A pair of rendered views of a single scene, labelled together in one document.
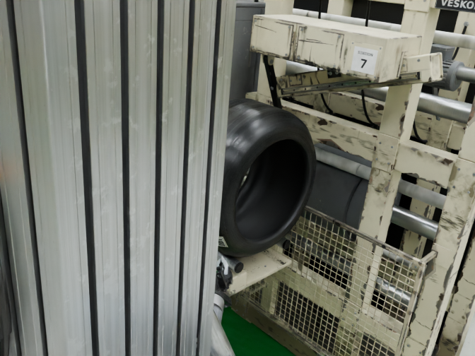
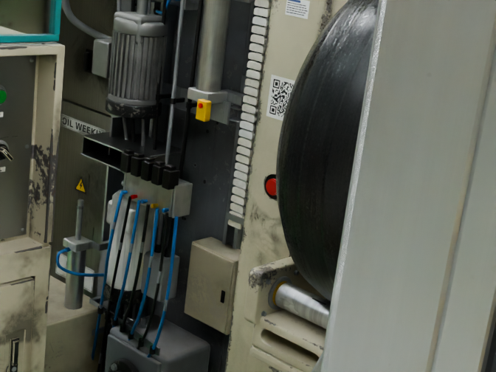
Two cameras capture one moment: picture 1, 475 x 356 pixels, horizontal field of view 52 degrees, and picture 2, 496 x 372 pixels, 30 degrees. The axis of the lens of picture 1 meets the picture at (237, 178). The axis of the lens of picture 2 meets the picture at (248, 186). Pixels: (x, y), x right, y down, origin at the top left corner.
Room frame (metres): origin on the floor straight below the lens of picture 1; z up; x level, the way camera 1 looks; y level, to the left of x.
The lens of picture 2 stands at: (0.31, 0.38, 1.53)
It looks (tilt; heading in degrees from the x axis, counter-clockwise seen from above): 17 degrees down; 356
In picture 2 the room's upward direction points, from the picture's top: 7 degrees clockwise
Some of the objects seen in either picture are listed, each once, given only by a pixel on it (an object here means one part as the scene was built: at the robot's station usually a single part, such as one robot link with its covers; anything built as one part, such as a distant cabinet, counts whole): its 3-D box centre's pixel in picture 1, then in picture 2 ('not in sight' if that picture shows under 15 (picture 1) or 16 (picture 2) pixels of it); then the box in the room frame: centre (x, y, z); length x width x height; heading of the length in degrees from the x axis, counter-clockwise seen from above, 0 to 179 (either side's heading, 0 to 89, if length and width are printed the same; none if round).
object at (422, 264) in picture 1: (316, 282); not in sight; (1.86, -0.40, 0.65); 0.90 x 0.02 x 0.70; 46
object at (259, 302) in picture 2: not in sight; (322, 274); (1.91, 0.12, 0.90); 0.40 x 0.03 x 0.10; 136
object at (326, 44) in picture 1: (329, 44); not in sight; (1.91, -0.30, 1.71); 0.61 x 0.25 x 0.15; 46
